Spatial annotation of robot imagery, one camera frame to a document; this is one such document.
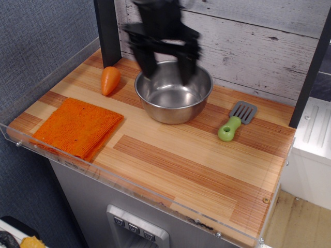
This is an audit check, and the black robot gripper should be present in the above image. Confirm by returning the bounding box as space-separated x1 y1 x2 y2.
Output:
124 1 200 85

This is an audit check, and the stainless steel bowl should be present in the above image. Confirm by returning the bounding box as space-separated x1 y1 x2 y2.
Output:
134 60 213 125

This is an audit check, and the green handled grey spatula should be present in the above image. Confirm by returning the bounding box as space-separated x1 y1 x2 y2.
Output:
218 101 258 142

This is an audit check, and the orange folded cloth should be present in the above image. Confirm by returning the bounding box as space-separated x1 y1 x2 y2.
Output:
30 98 124 162

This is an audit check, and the orange plastic carrot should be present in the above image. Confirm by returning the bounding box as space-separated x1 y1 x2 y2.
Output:
101 67 121 96

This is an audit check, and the clear acrylic front guard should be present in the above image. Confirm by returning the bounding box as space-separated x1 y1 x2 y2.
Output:
1 122 268 247

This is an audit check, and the clear acrylic guard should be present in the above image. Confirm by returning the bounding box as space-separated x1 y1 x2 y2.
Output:
1 122 268 247
1 38 100 125

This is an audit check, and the grey toy fridge cabinet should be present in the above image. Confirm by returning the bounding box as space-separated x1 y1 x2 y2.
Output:
50 161 234 247

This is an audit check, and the white ribbed side unit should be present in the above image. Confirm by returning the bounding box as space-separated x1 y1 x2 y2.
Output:
294 97 330 159

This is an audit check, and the clear acrylic left guard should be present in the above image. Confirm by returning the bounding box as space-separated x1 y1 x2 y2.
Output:
1 38 100 125

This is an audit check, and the silver dispenser button panel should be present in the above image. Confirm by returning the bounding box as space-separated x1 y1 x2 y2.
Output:
106 204 170 247

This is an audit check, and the dark left upright post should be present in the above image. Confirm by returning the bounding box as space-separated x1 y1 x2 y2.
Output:
94 0 122 68

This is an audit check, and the dark upright post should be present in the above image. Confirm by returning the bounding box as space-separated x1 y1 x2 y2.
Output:
94 0 122 68
289 10 330 128

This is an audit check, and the dark right upright post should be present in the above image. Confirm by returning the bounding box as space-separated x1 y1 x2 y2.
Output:
289 10 330 128

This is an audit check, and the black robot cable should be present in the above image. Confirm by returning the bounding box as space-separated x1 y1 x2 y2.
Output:
0 230 20 248

